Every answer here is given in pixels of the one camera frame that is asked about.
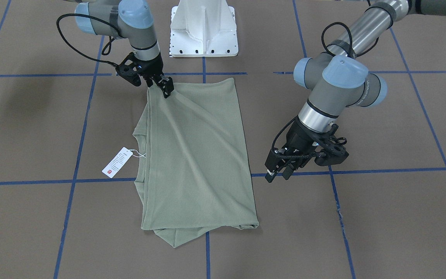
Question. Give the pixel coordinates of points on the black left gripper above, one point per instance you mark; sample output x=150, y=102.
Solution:
x=299, y=136

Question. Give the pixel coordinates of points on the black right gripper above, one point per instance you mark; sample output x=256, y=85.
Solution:
x=152, y=70

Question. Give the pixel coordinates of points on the olive green long-sleeve shirt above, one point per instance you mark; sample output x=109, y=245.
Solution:
x=193, y=174

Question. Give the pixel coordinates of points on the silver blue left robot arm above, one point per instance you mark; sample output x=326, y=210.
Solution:
x=337, y=80

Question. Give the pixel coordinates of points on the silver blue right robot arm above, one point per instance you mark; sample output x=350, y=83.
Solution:
x=130, y=19

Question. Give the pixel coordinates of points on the white paper hang tag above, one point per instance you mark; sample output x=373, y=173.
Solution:
x=118, y=161

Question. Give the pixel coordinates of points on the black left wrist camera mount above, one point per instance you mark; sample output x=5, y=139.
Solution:
x=332, y=150

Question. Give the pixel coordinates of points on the white central pedestal column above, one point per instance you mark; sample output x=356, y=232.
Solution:
x=203, y=28

